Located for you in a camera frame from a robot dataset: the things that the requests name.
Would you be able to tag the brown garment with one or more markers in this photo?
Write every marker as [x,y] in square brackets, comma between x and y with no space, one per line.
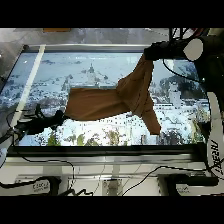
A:
[93,103]

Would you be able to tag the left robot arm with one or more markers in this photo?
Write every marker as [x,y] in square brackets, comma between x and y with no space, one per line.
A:
[33,125]

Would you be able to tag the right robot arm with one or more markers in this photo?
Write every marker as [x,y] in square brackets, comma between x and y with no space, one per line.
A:
[215,146]

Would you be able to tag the silver frame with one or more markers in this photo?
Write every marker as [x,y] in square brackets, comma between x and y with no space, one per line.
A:
[110,160]

